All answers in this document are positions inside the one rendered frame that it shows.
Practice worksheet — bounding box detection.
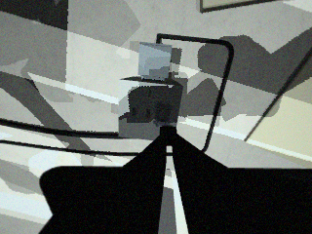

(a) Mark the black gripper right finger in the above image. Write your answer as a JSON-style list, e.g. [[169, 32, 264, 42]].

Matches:
[[172, 134, 312, 234]]

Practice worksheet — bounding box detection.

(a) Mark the black cable with plug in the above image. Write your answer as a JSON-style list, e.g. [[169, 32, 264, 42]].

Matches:
[[0, 33, 234, 156]]

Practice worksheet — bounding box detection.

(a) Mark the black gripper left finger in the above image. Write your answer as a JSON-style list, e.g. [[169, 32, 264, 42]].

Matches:
[[39, 134, 167, 234]]

